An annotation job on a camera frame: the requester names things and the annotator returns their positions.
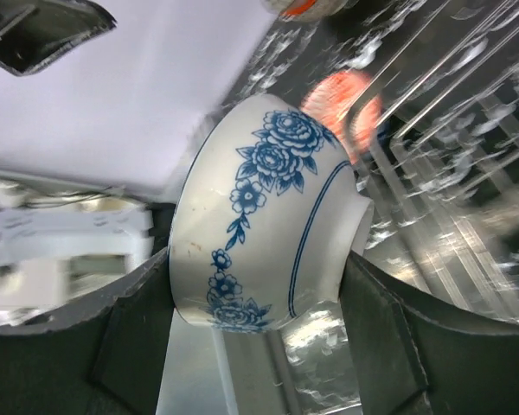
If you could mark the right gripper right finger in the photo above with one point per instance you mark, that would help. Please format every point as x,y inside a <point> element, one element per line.
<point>416,354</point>

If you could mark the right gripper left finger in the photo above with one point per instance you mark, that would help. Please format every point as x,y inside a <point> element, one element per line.
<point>101,354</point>

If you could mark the wire dish rack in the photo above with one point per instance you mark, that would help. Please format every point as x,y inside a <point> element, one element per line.
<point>445,178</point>

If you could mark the blue white floral bowl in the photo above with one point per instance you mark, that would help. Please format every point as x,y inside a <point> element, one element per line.
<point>268,215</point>

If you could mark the orange patterned bowl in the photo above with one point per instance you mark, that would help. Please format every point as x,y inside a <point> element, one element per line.
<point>329,102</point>

